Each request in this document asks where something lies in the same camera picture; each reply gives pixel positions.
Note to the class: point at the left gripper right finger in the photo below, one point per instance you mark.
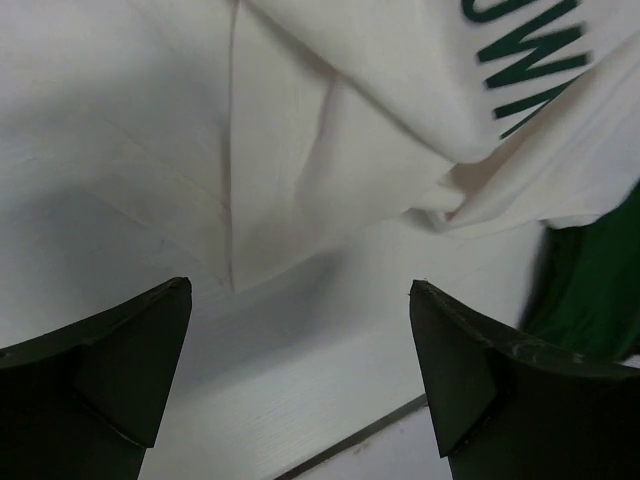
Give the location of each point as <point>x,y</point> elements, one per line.
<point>506,405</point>

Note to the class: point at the white and green raglan t-shirt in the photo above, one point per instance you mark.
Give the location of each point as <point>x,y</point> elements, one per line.
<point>257,134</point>

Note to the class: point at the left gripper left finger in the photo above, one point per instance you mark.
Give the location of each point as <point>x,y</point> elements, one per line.
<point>86,401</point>

